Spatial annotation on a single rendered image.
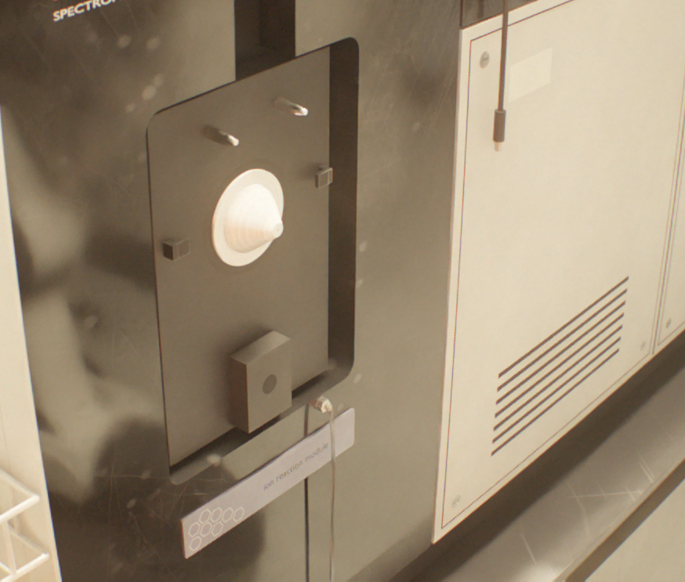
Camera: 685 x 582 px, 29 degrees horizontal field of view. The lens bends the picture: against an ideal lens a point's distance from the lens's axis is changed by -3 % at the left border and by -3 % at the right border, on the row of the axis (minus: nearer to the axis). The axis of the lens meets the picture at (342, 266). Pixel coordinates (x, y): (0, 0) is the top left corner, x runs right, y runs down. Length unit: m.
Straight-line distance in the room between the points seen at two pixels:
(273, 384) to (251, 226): 0.12
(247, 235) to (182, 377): 0.10
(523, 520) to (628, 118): 0.41
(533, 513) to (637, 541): 0.16
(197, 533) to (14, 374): 0.22
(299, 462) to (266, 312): 0.13
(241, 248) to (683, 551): 0.92
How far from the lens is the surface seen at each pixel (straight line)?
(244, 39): 0.82
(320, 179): 0.87
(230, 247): 0.83
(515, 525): 1.33
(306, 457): 0.96
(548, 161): 1.11
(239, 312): 0.86
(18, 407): 0.76
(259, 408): 0.89
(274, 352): 0.88
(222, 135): 0.78
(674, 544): 1.58
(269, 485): 0.94
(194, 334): 0.84
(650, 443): 1.46
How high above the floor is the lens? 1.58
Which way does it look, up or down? 29 degrees down
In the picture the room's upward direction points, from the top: 1 degrees clockwise
